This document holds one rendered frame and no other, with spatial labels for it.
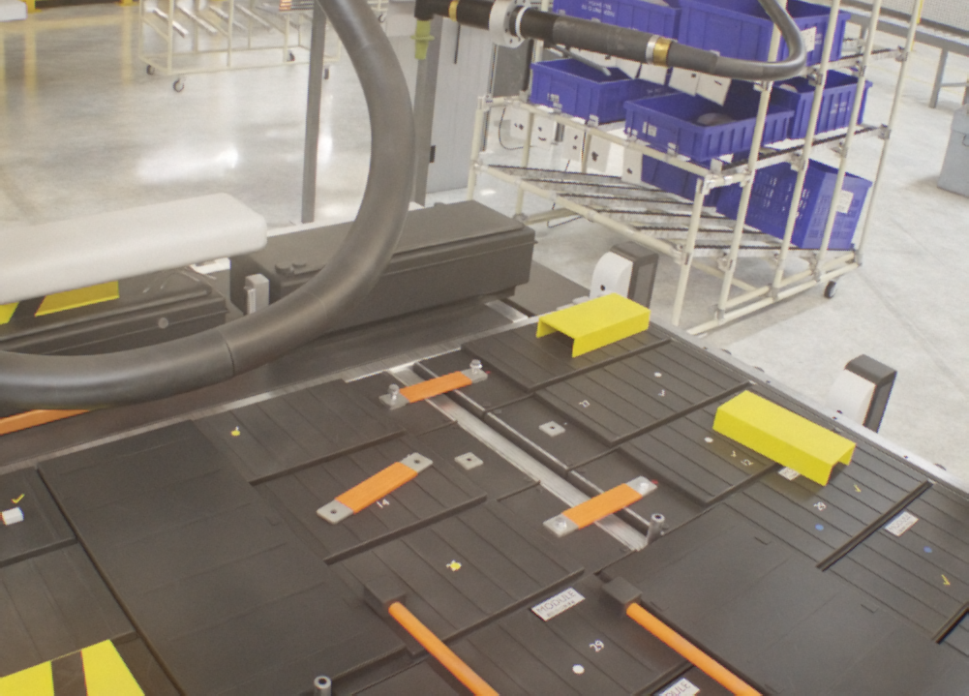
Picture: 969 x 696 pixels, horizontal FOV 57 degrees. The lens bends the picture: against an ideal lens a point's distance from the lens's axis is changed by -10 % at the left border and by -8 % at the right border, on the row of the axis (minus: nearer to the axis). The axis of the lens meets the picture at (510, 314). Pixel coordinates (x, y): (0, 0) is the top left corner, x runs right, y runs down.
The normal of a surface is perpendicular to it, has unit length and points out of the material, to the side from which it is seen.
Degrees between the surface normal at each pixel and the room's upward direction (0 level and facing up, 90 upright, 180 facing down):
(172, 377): 79
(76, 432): 0
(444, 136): 90
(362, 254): 37
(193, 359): 43
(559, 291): 0
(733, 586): 0
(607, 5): 94
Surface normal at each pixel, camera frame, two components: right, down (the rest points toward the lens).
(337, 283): 0.38, -0.44
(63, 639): 0.11, -0.90
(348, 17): -0.18, 0.08
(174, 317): 0.66, 0.39
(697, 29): -0.73, 0.29
